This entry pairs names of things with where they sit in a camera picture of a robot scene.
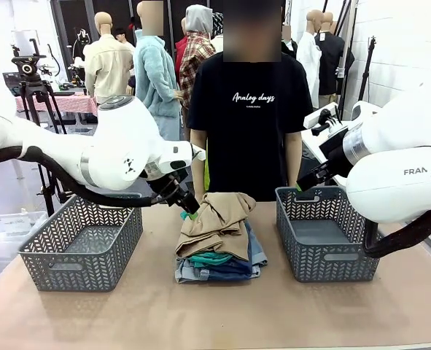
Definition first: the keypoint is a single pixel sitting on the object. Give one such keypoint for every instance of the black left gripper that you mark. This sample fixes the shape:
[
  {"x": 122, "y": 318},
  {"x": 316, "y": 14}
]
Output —
[{"x": 171, "y": 189}]

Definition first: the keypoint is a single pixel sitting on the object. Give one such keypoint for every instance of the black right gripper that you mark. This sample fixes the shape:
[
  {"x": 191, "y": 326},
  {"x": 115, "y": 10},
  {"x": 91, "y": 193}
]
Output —
[{"x": 324, "y": 171}]

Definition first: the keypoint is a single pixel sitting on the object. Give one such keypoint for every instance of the beige top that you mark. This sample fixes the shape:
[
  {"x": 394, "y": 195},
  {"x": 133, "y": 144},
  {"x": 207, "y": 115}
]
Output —
[{"x": 215, "y": 226}]

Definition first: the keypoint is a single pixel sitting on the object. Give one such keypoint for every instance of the teal top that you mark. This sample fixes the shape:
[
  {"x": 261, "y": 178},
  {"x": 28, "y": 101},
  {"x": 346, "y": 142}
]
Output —
[{"x": 211, "y": 259}]

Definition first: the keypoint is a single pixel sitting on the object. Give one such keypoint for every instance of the dark blue denim shorts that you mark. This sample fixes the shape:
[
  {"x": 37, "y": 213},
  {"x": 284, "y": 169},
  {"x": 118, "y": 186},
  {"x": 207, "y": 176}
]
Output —
[{"x": 233, "y": 271}]

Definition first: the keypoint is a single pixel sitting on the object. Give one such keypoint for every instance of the person's right forearm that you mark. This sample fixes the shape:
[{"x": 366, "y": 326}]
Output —
[{"x": 199, "y": 175}]

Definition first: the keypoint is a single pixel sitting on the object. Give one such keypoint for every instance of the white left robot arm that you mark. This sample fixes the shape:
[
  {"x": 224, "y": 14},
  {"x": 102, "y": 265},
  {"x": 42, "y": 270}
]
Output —
[{"x": 120, "y": 146}]

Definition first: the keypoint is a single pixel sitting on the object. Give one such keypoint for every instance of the person's left forearm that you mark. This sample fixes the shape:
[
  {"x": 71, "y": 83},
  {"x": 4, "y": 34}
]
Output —
[{"x": 292, "y": 156}]

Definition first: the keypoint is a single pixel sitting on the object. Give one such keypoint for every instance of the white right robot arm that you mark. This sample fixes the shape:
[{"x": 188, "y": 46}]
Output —
[{"x": 401, "y": 153}]

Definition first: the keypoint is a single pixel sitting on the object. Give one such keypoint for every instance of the large white table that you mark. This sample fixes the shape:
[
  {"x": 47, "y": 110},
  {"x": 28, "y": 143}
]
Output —
[{"x": 310, "y": 140}]

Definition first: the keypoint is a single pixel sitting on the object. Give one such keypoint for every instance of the gray woven plastic basket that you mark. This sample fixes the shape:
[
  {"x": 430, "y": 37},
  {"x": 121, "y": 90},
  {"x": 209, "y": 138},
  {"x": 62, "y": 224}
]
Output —
[
  {"x": 80, "y": 255},
  {"x": 324, "y": 233}
]

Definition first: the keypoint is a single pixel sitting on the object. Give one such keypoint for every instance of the light blue denim shorts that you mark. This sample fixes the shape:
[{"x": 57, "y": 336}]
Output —
[{"x": 186, "y": 273}]

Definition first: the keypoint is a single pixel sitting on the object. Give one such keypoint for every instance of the person in black t-shirt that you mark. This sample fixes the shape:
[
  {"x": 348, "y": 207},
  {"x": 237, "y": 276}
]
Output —
[{"x": 251, "y": 146}]

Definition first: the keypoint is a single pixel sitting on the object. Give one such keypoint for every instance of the mannequin in black shirt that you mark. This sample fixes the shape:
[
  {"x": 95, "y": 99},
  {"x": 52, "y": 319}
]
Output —
[{"x": 330, "y": 65}]

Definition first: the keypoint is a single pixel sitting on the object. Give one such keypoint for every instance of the mannequin in white shirt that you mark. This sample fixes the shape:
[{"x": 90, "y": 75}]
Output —
[{"x": 308, "y": 62}]

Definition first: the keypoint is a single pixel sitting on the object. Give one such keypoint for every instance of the black light stand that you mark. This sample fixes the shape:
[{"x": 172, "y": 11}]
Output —
[{"x": 365, "y": 73}]

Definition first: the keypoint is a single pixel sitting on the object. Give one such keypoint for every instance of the person in black jacket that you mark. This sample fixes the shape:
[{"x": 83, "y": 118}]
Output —
[{"x": 290, "y": 49}]

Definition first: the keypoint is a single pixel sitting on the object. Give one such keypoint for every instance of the mannequin in hoodie and plaid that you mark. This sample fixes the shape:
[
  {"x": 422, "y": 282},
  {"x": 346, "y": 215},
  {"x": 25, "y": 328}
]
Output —
[{"x": 197, "y": 54}]

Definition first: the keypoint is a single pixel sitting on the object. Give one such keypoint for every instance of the table with pink cloth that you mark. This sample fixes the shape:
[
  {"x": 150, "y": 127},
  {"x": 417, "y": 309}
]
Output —
[{"x": 73, "y": 104}]

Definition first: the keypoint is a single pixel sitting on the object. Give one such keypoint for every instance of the mannequin in cream jacket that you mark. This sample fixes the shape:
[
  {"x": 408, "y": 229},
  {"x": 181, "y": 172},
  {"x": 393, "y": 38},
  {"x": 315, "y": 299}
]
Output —
[{"x": 107, "y": 65}]

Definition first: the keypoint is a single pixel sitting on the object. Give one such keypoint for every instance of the clear plastic storage bin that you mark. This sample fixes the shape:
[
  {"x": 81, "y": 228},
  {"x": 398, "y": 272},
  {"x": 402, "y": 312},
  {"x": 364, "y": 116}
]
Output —
[{"x": 3, "y": 233}]

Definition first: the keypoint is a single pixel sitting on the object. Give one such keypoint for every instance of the person with black hair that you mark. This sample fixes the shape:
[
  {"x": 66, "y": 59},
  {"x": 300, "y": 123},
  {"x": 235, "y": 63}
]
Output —
[{"x": 122, "y": 38}]

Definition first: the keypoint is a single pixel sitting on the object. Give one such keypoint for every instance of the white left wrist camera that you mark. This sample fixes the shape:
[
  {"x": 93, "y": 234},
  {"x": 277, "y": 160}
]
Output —
[{"x": 198, "y": 152}]

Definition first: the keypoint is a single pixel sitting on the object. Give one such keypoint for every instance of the black camera tripod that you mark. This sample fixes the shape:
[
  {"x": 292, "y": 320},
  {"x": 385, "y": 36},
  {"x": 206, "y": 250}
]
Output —
[{"x": 27, "y": 69}]

